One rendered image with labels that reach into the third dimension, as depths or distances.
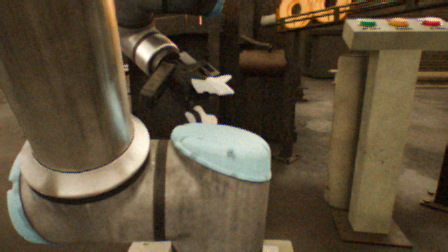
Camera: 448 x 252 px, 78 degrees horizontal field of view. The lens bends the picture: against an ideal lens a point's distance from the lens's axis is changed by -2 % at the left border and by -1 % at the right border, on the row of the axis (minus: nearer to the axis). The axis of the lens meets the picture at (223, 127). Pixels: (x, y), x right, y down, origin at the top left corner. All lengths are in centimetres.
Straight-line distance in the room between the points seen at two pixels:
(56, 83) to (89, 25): 5
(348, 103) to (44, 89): 85
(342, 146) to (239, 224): 66
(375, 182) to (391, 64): 33
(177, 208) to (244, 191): 9
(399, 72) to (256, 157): 56
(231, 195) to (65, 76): 23
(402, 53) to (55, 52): 76
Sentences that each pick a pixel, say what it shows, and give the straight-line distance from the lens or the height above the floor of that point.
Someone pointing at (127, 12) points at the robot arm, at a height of 61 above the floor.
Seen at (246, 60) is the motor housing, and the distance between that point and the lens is 136.
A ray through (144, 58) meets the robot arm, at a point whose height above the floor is 52.
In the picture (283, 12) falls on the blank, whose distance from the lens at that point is 141.
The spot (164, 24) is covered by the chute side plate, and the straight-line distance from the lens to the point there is 162.
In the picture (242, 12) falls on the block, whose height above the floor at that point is 72.
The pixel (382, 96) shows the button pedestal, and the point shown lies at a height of 42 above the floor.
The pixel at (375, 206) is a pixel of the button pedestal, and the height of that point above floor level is 10.
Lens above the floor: 54
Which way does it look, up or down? 15 degrees down
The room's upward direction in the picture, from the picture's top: straight up
